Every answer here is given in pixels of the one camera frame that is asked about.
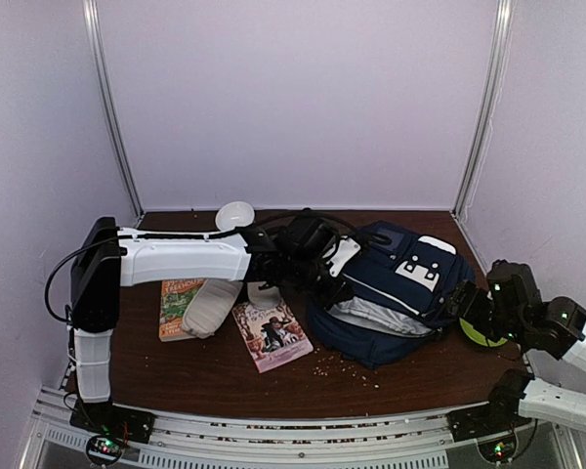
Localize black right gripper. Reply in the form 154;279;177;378
444;280;526;346

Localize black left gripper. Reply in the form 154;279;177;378
285;251;354;311

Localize navy blue student backpack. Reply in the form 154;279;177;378
306;221;476;369

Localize white quilted pencil pouch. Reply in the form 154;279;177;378
181;278;243;339

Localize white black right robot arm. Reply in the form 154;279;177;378
444;260;586;441

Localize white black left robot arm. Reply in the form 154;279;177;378
68;210;362;434

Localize green plate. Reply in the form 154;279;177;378
459;319;508;348

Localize grey hard pencil case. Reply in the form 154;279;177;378
247;281;281;309

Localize pink Shakespeare story book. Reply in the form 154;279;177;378
231;300;314;373

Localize white patterned ceramic bowl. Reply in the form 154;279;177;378
215;201;255;232

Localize orange green treehouse book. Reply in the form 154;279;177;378
158;279;205;342

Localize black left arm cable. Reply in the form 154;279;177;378
46;209;392;323

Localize right aluminium frame post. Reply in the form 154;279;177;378
451;0;514;216

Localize aluminium frame post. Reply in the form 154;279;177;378
451;0;514;216
82;0;145;219

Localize front aluminium rail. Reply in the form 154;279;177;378
19;405;577;469

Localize left aluminium frame post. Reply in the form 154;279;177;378
82;0;145;219

